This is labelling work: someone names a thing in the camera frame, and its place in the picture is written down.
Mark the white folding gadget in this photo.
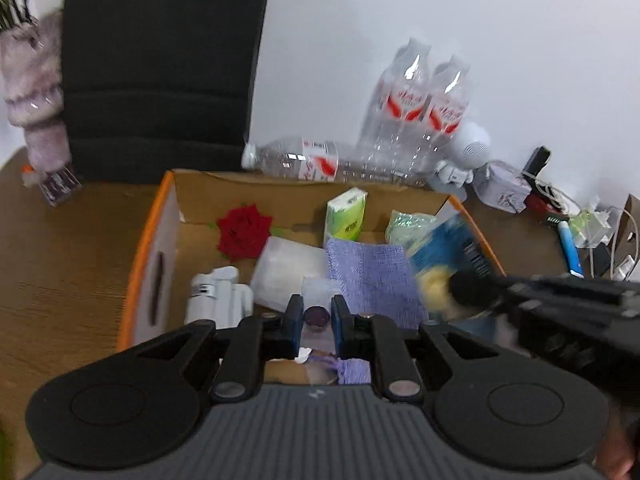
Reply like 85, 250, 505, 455
184, 266, 254, 330

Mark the purple woven drawstring pouch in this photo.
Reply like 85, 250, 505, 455
326, 238, 428, 330

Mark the yellow white plush toy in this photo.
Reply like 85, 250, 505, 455
416, 264, 458, 318

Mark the translucent white plastic container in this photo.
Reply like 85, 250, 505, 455
250, 236, 328, 312

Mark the red artificial rose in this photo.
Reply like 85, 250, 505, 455
216, 204, 272, 261

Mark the clear iridescent plastic bag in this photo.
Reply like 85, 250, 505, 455
385, 210, 437, 250

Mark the blue snack packet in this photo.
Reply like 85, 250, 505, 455
407, 214, 499, 276

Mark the green tissue pack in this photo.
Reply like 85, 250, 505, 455
323, 188, 368, 244

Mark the person's right hand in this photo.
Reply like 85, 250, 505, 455
596, 413, 638, 480

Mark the blue white tube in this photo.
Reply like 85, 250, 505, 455
558, 220, 584, 278

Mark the red black small box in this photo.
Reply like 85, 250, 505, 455
524, 194, 570, 226

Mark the orange red cardboard box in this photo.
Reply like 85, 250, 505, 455
116, 168, 508, 386

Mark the white tin box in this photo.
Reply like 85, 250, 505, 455
472, 160, 532, 214

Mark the lying water bottle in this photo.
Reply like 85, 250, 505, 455
241, 136, 427, 188

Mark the black charger stand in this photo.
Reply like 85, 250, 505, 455
523, 145, 551, 177

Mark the left standing water bottle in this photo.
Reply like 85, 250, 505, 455
358, 38, 431, 157

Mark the standing water bottle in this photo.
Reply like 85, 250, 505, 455
358, 38, 431, 157
419, 54, 471, 159

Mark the white astronaut speaker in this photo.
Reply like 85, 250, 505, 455
431, 120, 491, 200

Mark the small dark card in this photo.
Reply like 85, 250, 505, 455
39, 166, 82, 207

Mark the right standing water bottle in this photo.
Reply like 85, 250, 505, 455
419, 54, 471, 159

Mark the black paper bag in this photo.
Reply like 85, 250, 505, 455
62, 0, 267, 184

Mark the purple marbled vase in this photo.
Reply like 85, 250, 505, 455
1, 10, 72, 174

